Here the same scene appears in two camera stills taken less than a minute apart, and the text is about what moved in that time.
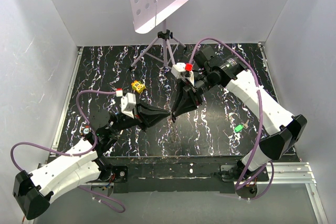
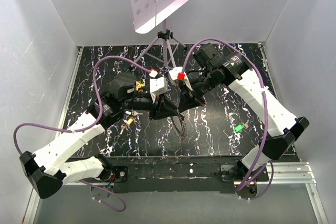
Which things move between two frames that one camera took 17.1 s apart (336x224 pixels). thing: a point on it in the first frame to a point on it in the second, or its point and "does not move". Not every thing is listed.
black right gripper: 186,102 does not move
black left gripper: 153,116 to 166,108
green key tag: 240,127 does not move
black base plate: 169,174 does not move
